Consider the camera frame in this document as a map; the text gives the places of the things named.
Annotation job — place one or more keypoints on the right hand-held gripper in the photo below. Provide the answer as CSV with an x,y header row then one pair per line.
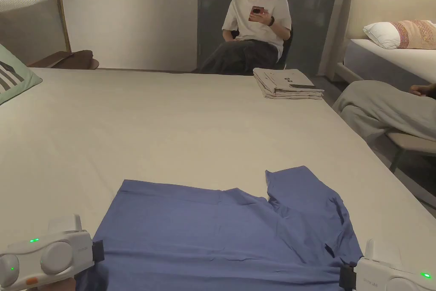
x,y
391,275

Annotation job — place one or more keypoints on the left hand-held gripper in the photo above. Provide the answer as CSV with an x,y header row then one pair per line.
x,y
56,253

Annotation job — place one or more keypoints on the blue shirt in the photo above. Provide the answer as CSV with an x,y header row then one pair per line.
x,y
211,236

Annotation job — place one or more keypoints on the person's left hand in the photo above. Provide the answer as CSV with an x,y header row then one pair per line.
x,y
63,285

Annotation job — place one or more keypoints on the beige bench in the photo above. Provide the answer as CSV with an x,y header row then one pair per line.
x,y
414,142

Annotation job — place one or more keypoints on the bed with beige sheet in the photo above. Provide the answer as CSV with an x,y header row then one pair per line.
x,y
170,127

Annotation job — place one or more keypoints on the green striped cushion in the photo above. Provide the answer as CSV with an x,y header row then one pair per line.
x,y
15,78

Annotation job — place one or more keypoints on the bed with white mattress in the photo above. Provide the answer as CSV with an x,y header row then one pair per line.
x,y
385,57

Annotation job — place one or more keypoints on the folded beige cloth pile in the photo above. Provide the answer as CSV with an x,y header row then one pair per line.
x,y
282,86

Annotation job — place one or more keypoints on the white pillow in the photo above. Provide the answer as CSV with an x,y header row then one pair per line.
x,y
379,33

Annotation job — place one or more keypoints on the patterned pink pillow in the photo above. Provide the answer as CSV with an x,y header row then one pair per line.
x,y
417,34

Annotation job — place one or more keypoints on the beige padded headboard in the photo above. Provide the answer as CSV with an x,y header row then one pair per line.
x,y
354,11

